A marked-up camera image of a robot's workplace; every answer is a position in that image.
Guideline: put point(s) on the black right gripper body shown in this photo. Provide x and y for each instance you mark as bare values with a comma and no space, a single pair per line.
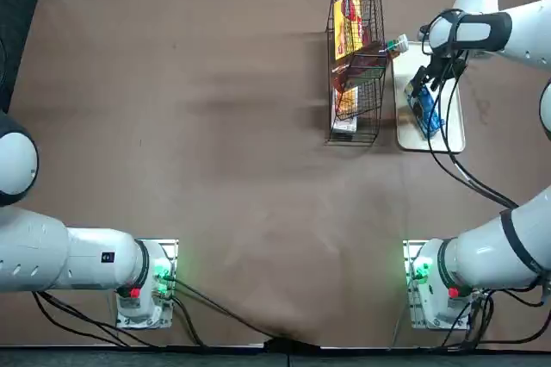
447,61

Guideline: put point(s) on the blue Oreo cookie box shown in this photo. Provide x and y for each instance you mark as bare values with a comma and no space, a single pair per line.
428,115

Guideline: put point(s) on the amber tea bottle white cap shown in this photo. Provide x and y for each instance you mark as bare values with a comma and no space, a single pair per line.
374,52

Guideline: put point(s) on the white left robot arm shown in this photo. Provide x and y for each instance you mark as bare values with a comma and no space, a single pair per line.
86,259

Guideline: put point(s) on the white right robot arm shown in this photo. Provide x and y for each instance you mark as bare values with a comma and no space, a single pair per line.
482,255

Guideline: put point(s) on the cream plastic tray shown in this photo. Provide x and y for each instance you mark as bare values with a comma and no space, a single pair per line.
409,134

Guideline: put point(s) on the white Franzzi biscuit box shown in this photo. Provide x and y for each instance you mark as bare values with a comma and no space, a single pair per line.
344,113

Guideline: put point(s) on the yellow wafer box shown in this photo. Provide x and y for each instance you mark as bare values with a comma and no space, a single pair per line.
346,26

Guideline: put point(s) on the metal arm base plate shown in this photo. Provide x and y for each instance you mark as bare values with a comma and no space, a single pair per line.
406,255
172,250

